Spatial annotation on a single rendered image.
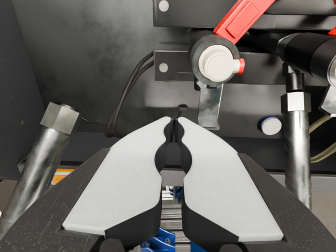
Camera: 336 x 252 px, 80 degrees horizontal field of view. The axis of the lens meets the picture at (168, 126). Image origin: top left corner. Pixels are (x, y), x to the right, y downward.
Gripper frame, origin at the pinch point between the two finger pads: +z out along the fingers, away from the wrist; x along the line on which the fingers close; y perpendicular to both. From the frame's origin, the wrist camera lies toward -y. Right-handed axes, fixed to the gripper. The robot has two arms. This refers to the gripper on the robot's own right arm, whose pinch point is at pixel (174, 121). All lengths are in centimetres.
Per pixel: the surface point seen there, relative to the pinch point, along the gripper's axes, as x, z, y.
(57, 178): -20.6, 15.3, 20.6
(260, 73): 10.2, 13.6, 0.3
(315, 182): 25.6, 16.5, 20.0
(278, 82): 12.6, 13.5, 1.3
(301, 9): 12.0, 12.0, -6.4
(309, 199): 10.7, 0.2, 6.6
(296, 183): 9.8, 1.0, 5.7
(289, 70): 9.6, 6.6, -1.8
